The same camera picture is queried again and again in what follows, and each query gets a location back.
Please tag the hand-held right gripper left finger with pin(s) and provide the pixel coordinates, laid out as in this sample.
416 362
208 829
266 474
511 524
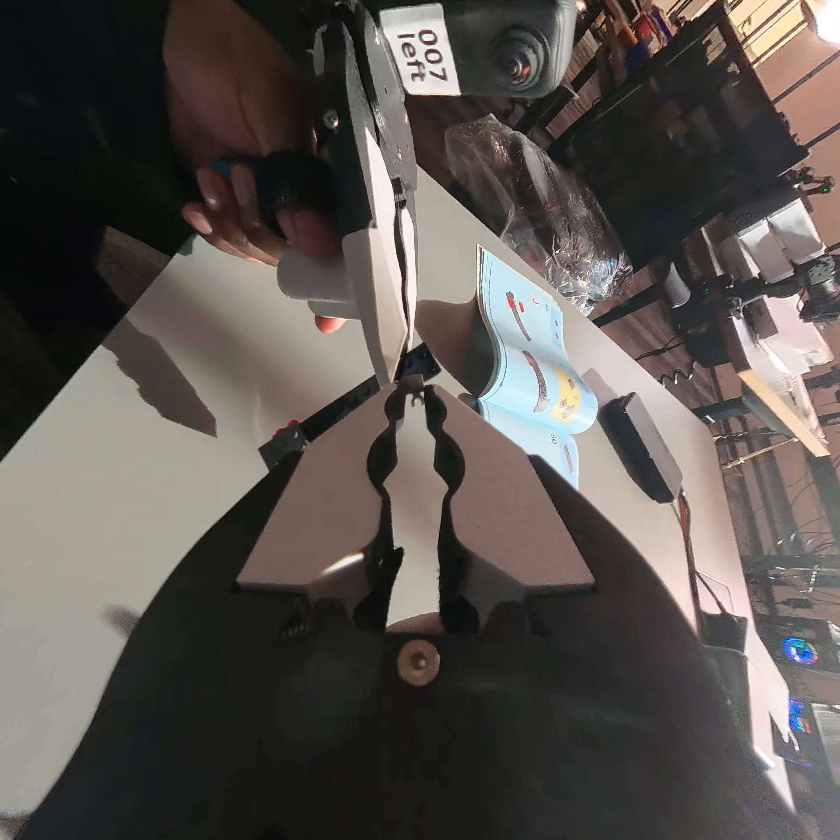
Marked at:
315 518

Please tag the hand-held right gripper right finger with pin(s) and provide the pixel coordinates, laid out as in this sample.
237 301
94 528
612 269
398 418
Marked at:
512 525

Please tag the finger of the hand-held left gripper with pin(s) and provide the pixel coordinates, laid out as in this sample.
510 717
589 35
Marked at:
413 262
377 308

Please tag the long black brick beam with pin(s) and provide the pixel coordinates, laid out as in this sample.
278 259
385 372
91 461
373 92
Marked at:
341 410

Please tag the person's left forearm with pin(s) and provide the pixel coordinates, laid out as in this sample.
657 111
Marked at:
79 98

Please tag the grey desk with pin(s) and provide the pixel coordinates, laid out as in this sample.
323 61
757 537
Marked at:
131 525

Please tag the person's left hand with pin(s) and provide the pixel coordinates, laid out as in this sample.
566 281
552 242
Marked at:
229 98

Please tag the light blue instruction booklet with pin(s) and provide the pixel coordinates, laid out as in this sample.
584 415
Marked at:
525 341

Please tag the clear plastic wrapped bundle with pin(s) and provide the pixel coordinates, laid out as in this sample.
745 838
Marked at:
544 216

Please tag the black power adapter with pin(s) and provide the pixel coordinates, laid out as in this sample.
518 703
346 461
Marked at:
640 446

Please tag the dark box-shaped device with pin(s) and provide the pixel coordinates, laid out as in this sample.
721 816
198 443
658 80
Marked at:
722 630

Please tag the black metal rack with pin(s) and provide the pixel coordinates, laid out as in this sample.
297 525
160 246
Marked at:
689 131

